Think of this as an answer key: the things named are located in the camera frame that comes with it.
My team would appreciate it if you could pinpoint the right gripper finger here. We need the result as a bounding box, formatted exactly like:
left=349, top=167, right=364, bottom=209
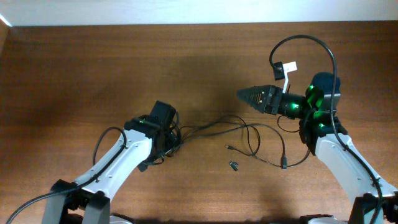
left=243, top=98, right=266, bottom=113
left=237, top=85, right=273, bottom=100

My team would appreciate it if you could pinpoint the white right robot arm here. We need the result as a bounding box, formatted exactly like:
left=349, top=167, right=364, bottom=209
left=237, top=72, right=397, bottom=223

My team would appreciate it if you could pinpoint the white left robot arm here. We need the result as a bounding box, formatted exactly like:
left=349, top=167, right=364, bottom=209
left=42, top=101, right=180, bottom=223

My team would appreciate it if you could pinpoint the small black adapter plug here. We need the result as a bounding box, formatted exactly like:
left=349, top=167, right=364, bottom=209
left=229, top=161, right=238, bottom=171

